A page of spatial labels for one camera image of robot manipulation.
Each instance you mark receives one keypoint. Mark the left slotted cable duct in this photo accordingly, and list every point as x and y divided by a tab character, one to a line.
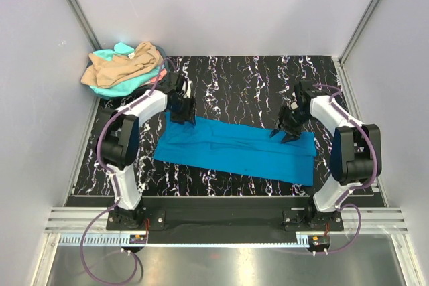
98	239

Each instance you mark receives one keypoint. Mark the aluminium corner post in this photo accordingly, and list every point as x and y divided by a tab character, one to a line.
362	24
84	23

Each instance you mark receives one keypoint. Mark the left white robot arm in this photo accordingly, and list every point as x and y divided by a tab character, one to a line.
117	143

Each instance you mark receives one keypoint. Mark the mint green t shirt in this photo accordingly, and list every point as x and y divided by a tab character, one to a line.
117	90

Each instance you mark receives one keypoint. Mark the blue t shirt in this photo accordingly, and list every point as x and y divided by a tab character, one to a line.
238	149

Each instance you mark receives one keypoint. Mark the coral pink t shirt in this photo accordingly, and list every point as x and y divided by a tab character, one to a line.
159	77

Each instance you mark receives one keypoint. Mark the right aluminium corner post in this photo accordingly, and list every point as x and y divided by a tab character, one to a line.
362	24

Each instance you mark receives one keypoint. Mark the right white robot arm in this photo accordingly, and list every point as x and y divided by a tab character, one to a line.
355	158

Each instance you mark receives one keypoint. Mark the left aluminium corner post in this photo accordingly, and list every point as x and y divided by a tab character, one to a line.
84	23

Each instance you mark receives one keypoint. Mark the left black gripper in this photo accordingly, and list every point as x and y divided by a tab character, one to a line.
183	112

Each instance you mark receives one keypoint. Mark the dark grey laundry basket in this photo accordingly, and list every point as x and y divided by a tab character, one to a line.
161	55

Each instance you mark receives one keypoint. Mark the slotted cable duct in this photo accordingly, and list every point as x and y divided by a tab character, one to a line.
98	239
313	240

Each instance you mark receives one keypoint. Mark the aluminium front frame rail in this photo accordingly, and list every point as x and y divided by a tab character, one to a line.
373	220

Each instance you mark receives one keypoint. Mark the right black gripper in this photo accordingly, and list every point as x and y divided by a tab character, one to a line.
289	124

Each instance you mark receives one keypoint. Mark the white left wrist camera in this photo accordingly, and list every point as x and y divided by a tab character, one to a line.
187	88

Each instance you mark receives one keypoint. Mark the right slotted cable duct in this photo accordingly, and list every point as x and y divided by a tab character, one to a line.
313	240

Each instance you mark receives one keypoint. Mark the beige t shirt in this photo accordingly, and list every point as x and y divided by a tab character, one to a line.
105	73

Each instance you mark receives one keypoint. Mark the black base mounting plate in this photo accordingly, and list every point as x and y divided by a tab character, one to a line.
291	213

